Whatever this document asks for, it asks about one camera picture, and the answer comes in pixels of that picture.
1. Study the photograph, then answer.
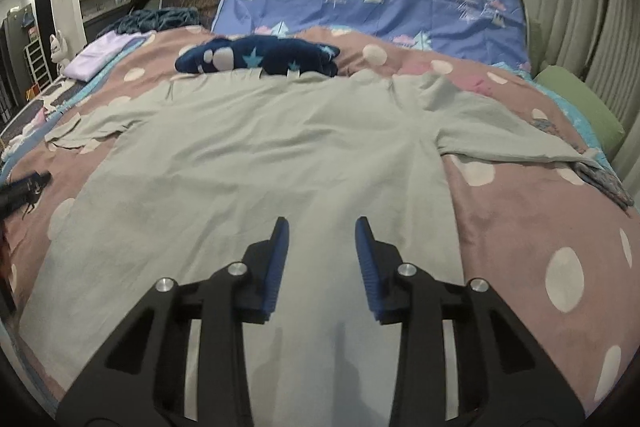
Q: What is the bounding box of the light grey t-shirt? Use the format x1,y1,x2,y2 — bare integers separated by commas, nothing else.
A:
20,70,578,426

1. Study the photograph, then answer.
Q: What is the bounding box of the white ladder shelf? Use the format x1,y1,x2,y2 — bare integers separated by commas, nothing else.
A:
23,38,52,91

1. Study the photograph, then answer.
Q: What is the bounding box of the lavender folded cloth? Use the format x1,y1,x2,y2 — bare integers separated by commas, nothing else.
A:
62,31,149,82

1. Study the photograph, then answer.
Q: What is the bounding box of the pink polka dot duvet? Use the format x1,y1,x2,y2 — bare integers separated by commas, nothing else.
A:
6,26,639,412

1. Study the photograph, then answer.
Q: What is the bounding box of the dark teal knitted blanket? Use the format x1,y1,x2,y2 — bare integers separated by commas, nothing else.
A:
99,8,201,37

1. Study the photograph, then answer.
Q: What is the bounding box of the multicolour knitted cloth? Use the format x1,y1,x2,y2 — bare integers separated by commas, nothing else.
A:
570,162,634,210

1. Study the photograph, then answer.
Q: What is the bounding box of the green pillow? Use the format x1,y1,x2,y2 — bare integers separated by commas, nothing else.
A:
535,65,626,158

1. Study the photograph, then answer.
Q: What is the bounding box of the navy star plush blanket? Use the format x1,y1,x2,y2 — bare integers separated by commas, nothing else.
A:
175,35,341,77

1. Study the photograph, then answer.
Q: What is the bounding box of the blue tree pattern pillow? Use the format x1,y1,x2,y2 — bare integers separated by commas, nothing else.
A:
212,0,530,70

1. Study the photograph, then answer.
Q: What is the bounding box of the grey curtain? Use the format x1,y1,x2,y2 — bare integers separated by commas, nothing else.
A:
535,0,639,192

